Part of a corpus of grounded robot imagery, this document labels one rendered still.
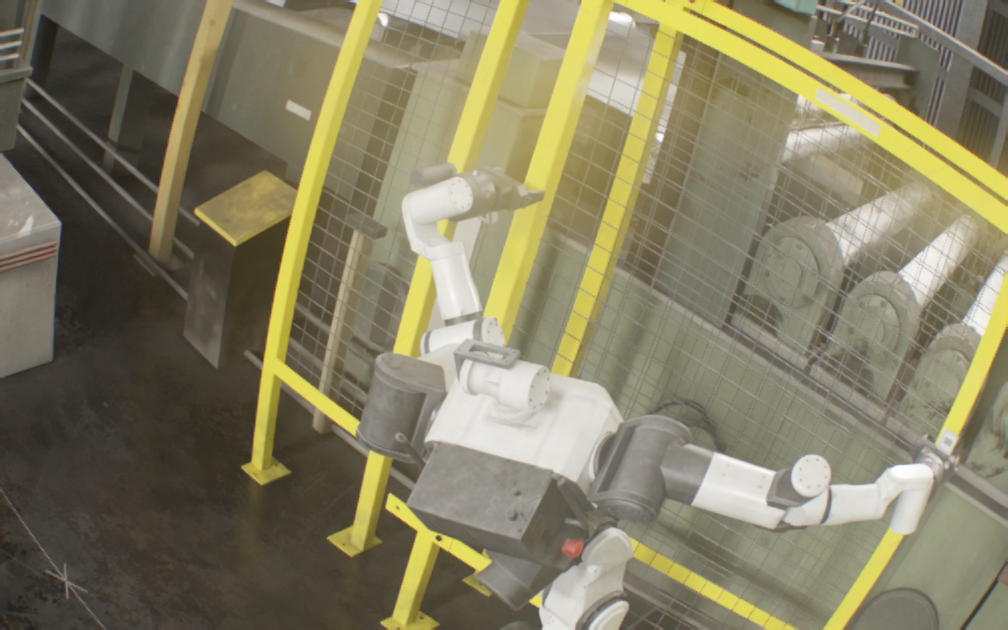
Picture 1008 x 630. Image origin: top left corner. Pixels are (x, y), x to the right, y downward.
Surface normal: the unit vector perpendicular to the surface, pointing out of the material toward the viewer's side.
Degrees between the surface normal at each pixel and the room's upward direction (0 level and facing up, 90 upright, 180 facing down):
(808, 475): 27
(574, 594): 110
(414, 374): 9
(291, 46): 90
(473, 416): 42
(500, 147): 90
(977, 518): 90
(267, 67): 90
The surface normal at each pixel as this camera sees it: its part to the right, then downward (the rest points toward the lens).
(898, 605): -0.60, 0.17
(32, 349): 0.76, 0.47
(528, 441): -0.28, -0.56
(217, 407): 0.27, -0.86
